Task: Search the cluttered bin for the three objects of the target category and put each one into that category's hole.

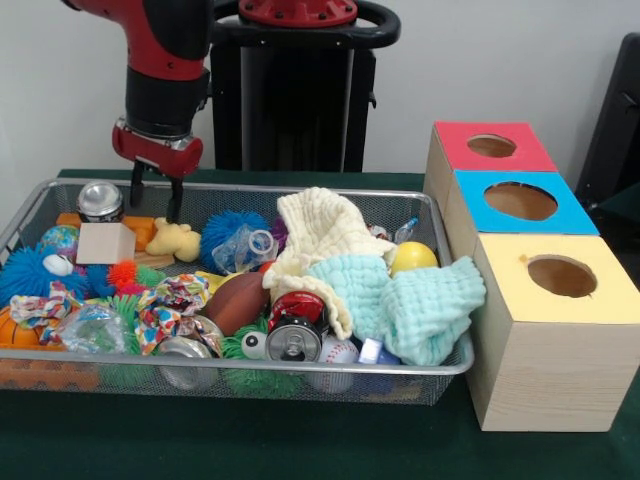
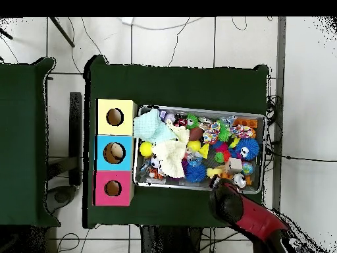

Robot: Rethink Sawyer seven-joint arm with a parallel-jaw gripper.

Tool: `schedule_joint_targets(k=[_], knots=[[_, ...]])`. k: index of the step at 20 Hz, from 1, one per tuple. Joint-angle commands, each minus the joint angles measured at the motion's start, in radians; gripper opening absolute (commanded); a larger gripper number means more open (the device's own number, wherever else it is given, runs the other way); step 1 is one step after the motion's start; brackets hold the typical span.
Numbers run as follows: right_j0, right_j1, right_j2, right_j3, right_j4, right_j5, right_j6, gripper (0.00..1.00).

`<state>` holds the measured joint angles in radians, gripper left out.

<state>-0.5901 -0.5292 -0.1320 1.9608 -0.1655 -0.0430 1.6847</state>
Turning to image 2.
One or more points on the cream waffle cloth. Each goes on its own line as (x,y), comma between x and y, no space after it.
(171,155)

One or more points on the mint green waffle cloth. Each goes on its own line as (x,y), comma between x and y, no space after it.
(150,127)

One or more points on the blue spiky ball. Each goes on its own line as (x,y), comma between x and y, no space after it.
(195,172)

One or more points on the yellow toy animal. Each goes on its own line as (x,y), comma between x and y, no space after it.
(213,172)

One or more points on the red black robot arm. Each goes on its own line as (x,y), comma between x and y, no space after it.
(258,218)

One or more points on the silver mesh bin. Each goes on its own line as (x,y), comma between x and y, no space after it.
(137,181)

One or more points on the wooden box three holes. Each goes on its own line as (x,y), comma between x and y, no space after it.
(101,158)

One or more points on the plain yellow ball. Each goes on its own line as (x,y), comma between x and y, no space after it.
(146,149)

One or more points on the yellow ball with seam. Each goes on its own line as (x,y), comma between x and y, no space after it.
(194,145)

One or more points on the green spiky eyeball toy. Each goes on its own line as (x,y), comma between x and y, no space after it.
(192,121)

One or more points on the colourful patterned cloth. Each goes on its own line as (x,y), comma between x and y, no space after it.
(242,131)
(211,131)

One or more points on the wooden block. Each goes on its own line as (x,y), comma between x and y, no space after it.
(234,165)

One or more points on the blue spiky toy with eye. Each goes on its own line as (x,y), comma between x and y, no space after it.
(248,149)

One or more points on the black upright panel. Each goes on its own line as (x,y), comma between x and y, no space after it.
(75,131)

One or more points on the dark green side tablecloth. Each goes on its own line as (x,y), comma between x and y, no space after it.
(21,131)

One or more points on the black rod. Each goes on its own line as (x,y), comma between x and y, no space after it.
(63,33)

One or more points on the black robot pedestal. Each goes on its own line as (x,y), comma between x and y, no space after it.
(168,239)

